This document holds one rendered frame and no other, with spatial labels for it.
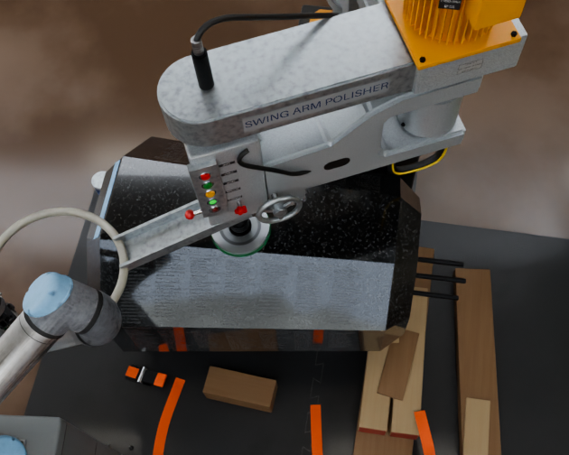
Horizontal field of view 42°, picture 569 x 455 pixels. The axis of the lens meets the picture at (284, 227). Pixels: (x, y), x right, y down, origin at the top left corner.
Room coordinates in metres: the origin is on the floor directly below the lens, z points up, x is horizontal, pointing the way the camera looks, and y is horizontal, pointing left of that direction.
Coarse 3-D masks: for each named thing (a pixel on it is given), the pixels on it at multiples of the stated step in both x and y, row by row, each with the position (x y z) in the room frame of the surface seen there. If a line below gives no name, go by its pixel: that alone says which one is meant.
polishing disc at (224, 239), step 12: (264, 216) 1.19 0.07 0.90; (228, 228) 1.15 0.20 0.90; (252, 228) 1.14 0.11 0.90; (264, 228) 1.14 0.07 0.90; (216, 240) 1.11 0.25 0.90; (228, 240) 1.11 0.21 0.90; (240, 240) 1.10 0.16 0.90; (252, 240) 1.10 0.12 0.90; (264, 240) 1.09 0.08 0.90; (228, 252) 1.06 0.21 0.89; (240, 252) 1.06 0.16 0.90
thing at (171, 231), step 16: (192, 208) 1.18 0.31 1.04; (144, 224) 1.15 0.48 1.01; (160, 224) 1.15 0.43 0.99; (176, 224) 1.14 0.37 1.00; (192, 224) 1.13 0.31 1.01; (208, 224) 1.12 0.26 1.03; (224, 224) 1.09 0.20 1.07; (128, 240) 1.13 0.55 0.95; (144, 240) 1.11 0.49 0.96; (160, 240) 1.10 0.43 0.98; (176, 240) 1.06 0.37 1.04; (192, 240) 1.06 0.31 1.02; (128, 256) 1.07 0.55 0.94; (144, 256) 1.03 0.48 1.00; (160, 256) 1.04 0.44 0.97
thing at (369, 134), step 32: (416, 96) 1.17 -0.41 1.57; (448, 96) 1.19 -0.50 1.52; (288, 128) 1.20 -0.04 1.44; (320, 128) 1.18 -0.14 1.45; (352, 128) 1.14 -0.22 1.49; (384, 128) 1.25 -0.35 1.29; (288, 160) 1.10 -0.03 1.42; (320, 160) 1.11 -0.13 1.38; (352, 160) 1.13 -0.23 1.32; (384, 160) 1.16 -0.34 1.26; (288, 192) 1.09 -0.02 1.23
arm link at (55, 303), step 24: (48, 288) 0.67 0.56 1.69; (72, 288) 0.67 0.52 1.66; (24, 312) 0.64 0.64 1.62; (48, 312) 0.61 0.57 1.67; (72, 312) 0.62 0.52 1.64; (96, 312) 0.62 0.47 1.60; (24, 336) 0.59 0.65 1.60; (48, 336) 0.58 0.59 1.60; (0, 360) 0.55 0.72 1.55; (24, 360) 0.54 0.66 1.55; (0, 384) 0.50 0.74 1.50
